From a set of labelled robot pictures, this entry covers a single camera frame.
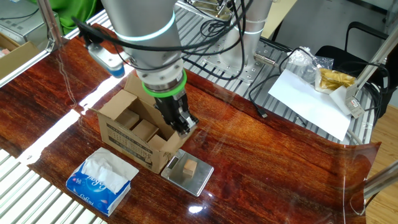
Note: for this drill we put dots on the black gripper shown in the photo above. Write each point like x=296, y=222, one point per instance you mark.
x=172, y=107

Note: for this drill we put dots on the brown cardboard box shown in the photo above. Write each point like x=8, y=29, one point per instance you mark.
x=124, y=140

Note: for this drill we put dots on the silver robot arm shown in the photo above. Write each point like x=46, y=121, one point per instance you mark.
x=146, y=18

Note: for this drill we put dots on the open cardboard storage box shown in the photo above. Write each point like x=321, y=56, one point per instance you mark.
x=21, y=57

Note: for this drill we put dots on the small wooden cube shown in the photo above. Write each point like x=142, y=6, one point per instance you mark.
x=189, y=168

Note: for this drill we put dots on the silver digital kitchen scale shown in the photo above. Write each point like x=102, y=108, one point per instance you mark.
x=199, y=182

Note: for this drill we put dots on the wood grain table mat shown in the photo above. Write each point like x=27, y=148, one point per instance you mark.
x=37, y=93
x=264, y=171

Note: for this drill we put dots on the blue tissue pack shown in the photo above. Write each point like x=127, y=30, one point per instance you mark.
x=93, y=193

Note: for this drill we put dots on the brass metal fixture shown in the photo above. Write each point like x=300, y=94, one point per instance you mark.
x=214, y=7

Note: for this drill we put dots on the white paper sheet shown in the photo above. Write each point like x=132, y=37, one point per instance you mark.
x=308, y=102

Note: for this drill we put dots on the clear plastic bag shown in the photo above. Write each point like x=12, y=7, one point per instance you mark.
x=303, y=60

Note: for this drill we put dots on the beige panel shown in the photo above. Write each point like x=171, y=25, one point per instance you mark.
x=280, y=15

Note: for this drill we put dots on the yellow snack packet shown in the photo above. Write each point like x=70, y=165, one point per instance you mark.
x=335, y=79

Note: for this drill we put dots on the green cloth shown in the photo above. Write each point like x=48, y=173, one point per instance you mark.
x=68, y=12

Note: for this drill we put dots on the black chair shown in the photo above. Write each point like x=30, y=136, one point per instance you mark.
x=339, y=56

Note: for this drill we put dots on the white labelled adapter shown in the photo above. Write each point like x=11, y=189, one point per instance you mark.
x=354, y=104

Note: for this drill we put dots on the grey metal machine case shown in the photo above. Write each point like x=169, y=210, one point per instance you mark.
x=18, y=21

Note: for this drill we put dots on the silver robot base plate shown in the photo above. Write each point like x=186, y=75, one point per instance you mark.
x=245, y=74

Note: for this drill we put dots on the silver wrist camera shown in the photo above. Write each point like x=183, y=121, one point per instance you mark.
x=107, y=59

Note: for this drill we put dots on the aluminium table edge rail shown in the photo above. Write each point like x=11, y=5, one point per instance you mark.
x=28, y=66

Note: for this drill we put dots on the aluminium frame post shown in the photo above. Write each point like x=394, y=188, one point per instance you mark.
x=382, y=182
x=377, y=57
x=49, y=21

